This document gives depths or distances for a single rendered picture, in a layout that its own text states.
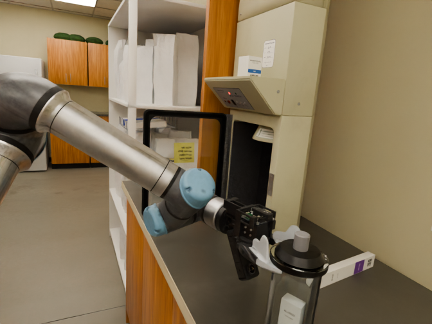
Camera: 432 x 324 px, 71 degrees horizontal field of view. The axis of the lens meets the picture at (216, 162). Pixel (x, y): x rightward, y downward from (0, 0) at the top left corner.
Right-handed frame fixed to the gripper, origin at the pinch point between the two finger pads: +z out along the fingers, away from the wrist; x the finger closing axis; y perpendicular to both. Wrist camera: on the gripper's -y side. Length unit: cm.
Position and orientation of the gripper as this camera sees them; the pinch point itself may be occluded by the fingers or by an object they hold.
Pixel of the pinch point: (295, 265)
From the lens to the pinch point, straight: 63.4
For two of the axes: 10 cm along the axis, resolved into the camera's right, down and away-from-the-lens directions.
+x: 7.7, -0.8, 6.4
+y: 0.8, -9.7, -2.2
